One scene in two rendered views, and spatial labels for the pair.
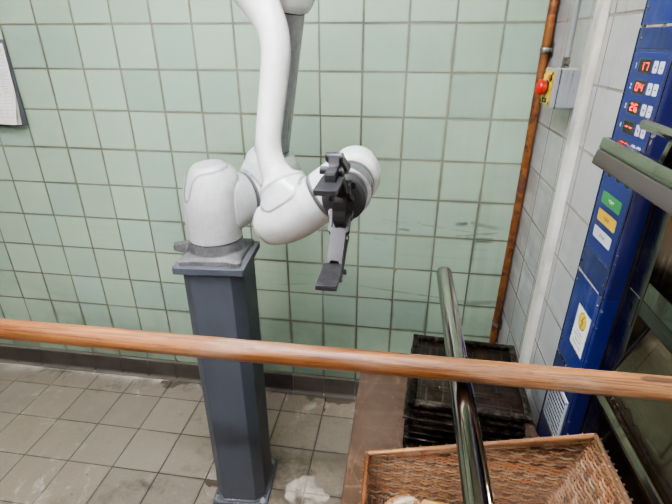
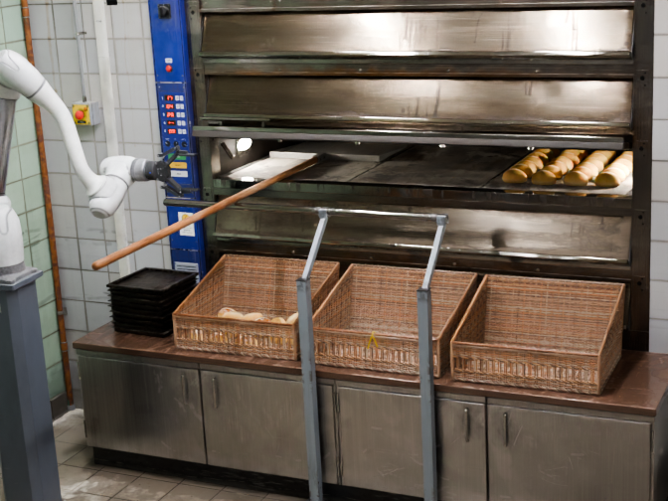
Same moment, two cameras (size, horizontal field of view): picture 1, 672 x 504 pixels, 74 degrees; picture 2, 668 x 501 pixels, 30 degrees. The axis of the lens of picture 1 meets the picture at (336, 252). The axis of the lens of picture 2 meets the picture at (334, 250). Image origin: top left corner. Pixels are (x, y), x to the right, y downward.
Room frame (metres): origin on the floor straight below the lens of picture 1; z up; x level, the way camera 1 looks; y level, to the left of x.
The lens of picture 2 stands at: (-1.30, 4.35, 2.29)
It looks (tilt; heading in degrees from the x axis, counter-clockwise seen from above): 15 degrees down; 287
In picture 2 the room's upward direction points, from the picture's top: 3 degrees counter-clockwise
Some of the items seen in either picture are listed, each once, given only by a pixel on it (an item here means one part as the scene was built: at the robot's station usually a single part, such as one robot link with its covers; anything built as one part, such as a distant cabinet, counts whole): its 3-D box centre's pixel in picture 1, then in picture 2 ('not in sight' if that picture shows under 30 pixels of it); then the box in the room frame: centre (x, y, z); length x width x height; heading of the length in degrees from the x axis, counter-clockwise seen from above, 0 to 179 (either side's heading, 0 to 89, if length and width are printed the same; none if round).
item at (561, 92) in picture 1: (559, 87); (85, 113); (1.31, -0.62, 1.46); 0.10 x 0.07 x 0.10; 172
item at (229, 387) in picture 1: (234, 383); (20, 399); (1.21, 0.35, 0.50); 0.21 x 0.21 x 1.00; 86
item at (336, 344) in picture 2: not in sight; (393, 317); (-0.17, -0.17, 0.72); 0.56 x 0.49 x 0.28; 172
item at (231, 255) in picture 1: (210, 244); (1, 270); (1.21, 0.37, 1.03); 0.22 x 0.18 x 0.06; 86
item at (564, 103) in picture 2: not in sight; (404, 98); (-0.18, -0.44, 1.54); 1.79 x 0.11 x 0.19; 172
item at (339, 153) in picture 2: not in sight; (339, 148); (0.31, -1.16, 1.20); 0.55 x 0.36 x 0.03; 172
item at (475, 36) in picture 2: not in sight; (402, 32); (-0.18, -0.44, 1.80); 1.79 x 0.11 x 0.19; 172
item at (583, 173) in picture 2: not in sight; (576, 163); (-0.82, -0.79, 1.21); 0.61 x 0.48 x 0.06; 82
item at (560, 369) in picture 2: not in sight; (539, 331); (-0.75, -0.09, 0.72); 0.56 x 0.49 x 0.28; 173
